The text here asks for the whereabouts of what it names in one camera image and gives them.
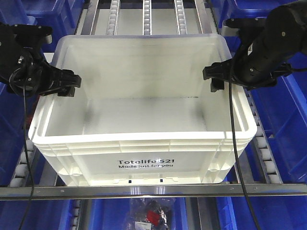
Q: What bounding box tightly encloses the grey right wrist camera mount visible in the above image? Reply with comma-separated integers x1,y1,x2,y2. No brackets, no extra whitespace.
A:
221,18,266,36

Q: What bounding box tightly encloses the left white roller track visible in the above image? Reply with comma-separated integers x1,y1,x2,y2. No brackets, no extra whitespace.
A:
9,139,35,187

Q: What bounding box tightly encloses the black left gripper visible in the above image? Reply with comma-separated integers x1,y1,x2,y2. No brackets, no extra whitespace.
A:
0,46,82,97

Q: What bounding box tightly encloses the white plastic tote bin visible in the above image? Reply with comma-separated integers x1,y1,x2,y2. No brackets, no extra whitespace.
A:
29,34,257,186

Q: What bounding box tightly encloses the black left cable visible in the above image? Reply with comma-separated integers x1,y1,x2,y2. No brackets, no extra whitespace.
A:
18,79,35,230

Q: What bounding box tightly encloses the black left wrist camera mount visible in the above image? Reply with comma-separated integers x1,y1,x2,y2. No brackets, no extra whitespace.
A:
0,23,53,50

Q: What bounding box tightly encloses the blue bin back left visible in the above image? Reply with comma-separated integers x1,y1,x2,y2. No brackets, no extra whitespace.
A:
21,0,86,53

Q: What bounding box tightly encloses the plastic bag of parts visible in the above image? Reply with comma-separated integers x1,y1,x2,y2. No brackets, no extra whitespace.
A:
126,197,175,230

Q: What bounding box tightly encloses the blue bin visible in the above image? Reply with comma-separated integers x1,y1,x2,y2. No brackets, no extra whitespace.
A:
88,197,189,230
216,196,307,230
21,0,86,53
209,0,291,37
0,200,73,230

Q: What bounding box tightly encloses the blue bin back right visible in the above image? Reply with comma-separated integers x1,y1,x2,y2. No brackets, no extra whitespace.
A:
209,0,291,37

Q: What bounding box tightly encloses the white roller track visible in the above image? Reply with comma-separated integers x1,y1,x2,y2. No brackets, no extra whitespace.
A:
245,90,283,184
9,139,35,187

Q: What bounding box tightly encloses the blue bin left shelf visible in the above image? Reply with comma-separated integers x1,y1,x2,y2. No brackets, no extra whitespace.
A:
0,0,52,186

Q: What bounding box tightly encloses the roller track back middle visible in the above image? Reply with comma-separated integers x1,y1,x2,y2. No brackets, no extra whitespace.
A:
142,0,152,35

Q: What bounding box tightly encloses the blue bin lower left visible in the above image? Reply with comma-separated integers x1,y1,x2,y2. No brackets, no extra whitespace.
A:
0,200,73,230

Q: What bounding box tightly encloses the roller track back right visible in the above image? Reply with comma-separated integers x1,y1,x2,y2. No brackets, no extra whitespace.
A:
174,0,188,35

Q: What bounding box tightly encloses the blue bin shelf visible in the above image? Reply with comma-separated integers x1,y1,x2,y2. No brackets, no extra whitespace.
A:
245,16,307,184
0,0,52,186

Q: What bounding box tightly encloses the right white roller track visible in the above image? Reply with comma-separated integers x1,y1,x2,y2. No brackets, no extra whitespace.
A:
245,90,283,184

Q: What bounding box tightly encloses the roller track back left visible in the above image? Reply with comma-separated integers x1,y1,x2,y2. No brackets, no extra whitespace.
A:
106,0,120,35

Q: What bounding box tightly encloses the black right cable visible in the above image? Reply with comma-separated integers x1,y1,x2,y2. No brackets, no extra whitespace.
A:
228,43,261,230

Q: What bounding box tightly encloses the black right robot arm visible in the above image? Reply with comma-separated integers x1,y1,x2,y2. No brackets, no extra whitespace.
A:
202,0,307,92

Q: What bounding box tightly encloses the black cable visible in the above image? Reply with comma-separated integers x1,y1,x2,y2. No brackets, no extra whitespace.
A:
228,43,261,230
18,79,35,230

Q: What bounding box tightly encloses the blue bin lower middle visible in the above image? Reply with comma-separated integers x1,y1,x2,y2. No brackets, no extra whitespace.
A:
88,197,189,230

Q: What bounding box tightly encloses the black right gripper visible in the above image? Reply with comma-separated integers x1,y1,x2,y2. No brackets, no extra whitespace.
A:
202,51,292,92

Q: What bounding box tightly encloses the blue bin lower right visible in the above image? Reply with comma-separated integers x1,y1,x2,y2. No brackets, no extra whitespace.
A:
216,196,307,230

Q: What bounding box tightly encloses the blue bin right shelf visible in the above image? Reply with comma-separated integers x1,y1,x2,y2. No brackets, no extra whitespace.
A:
245,16,307,184

